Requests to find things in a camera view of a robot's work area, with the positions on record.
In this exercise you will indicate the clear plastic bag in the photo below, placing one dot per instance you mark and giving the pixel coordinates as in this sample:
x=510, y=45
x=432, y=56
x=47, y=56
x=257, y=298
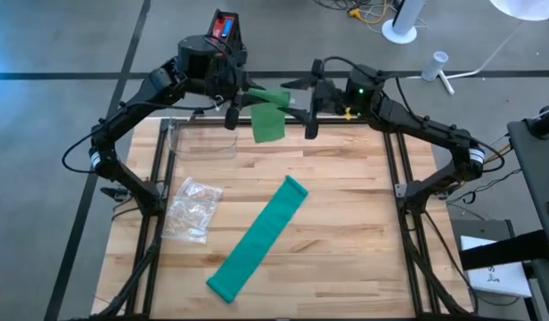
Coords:
x=192, y=209

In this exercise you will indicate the white box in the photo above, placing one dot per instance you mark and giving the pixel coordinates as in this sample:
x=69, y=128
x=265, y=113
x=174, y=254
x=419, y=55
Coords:
x=493, y=267

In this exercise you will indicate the grey metal bracket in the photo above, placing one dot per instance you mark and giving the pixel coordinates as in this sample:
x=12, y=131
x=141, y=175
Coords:
x=400, y=191

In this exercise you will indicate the red black battery box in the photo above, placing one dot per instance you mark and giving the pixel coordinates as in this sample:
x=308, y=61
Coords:
x=223, y=27

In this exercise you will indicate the white lamp stand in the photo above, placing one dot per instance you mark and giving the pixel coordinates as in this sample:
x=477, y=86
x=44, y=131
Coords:
x=446, y=84

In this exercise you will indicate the white round lamp shade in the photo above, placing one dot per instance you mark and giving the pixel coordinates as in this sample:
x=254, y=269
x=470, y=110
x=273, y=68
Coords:
x=524, y=9

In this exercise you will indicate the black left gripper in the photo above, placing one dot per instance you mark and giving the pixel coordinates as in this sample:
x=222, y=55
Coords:
x=227, y=80

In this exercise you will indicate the black camera rig stand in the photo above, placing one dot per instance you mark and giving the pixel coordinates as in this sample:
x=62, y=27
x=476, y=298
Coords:
x=537, y=178

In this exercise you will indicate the white pedestal fan stand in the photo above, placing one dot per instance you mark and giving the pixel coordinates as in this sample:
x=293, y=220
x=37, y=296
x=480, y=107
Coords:
x=403, y=27

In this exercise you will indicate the yellow tag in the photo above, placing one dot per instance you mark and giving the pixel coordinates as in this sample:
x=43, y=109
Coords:
x=348, y=113

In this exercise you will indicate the teal green bandage strip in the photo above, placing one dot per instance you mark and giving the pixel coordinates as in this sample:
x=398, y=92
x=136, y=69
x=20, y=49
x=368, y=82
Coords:
x=256, y=241

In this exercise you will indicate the light green bandage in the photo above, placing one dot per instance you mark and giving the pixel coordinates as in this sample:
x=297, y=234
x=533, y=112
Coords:
x=267, y=122

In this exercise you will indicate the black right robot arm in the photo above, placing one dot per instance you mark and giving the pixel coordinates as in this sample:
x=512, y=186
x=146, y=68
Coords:
x=417, y=125

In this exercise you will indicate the clear acrylic tray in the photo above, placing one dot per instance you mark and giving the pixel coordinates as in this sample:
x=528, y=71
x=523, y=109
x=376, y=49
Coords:
x=203, y=153

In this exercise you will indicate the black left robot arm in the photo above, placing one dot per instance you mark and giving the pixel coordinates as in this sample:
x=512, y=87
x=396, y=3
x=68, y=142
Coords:
x=123, y=116

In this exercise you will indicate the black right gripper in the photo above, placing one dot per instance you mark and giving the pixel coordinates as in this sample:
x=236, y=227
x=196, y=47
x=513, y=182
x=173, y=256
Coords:
x=330, y=98

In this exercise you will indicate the black aluminium table frame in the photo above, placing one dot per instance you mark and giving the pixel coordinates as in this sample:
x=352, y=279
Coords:
x=392, y=160

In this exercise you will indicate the black clamp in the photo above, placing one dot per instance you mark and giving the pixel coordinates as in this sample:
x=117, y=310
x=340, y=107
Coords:
x=114, y=192

